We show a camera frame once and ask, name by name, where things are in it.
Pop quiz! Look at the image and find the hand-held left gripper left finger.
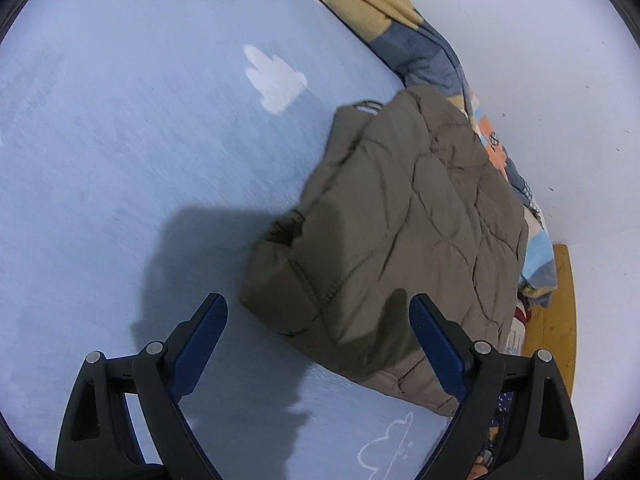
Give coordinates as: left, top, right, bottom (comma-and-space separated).
54, 292, 229, 480

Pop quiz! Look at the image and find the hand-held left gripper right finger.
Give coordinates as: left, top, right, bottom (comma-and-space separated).
408, 293, 585, 480

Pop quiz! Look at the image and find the olive hooded puffer jacket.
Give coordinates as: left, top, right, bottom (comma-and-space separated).
239, 84, 530, 417

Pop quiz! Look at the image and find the red and navy patterned blanket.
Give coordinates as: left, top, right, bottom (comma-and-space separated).
480, 305, 532, 480

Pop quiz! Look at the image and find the light blue cloud bed sheet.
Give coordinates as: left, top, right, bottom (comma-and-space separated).
0, 0, 501, 480

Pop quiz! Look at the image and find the cartoon patchwork blanket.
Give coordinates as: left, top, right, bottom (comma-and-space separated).
265, 0, 558, 308

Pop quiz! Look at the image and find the wooden bed frame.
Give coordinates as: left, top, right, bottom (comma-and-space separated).
520, 244, 578, 396

